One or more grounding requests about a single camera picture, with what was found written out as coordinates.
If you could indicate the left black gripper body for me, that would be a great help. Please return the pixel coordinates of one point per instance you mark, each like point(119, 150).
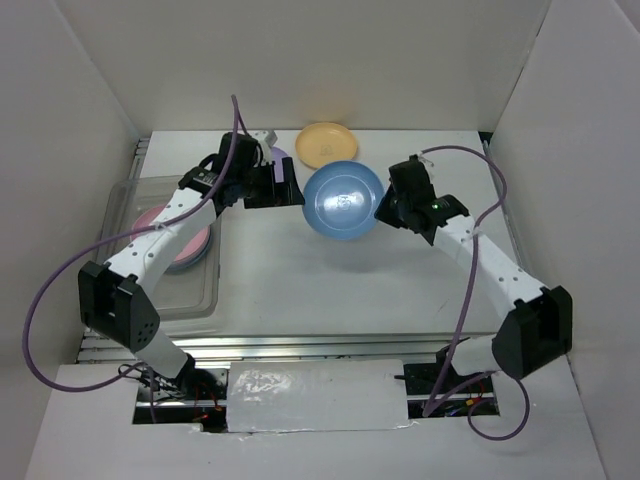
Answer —
point(254, 179)

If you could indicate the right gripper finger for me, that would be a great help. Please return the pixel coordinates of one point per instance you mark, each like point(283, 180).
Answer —
point(396, 215)
point(390, 197)

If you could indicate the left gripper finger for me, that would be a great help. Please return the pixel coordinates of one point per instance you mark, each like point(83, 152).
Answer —
point(286, 176)
point(264, 199)

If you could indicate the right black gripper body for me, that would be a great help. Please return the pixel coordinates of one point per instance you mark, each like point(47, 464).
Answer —
point(401, 206)

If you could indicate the purple plate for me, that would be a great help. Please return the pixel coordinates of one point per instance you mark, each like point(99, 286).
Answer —
point(277, 156)

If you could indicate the blue plate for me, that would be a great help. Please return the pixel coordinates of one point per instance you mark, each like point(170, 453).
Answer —
point(341, 199)

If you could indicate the orange plate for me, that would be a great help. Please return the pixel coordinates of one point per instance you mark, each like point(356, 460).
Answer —
point(322, 143)

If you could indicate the pink plate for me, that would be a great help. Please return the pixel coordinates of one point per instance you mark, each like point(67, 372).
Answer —
point(192, 252)

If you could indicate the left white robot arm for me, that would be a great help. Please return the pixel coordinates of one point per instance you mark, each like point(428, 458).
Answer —
point(114, 296)

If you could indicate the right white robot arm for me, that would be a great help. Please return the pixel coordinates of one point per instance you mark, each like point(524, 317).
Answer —
point(536, 321)

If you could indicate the clear plastic bin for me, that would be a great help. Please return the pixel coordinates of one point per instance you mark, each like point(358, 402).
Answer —
point(191, 293)

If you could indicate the white taped cover panel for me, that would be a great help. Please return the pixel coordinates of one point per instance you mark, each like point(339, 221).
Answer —
point(309, 396)

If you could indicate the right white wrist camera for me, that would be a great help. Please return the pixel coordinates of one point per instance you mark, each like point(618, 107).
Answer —
point(428, 163)

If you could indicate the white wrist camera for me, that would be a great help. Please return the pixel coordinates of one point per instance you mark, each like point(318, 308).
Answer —
point(266, 141)
point(428, 163)

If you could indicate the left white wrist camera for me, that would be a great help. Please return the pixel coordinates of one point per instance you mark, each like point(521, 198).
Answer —
point(266, 141)

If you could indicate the aluminium rail frame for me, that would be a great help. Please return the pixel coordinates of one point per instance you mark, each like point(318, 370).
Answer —
point(286, 291)

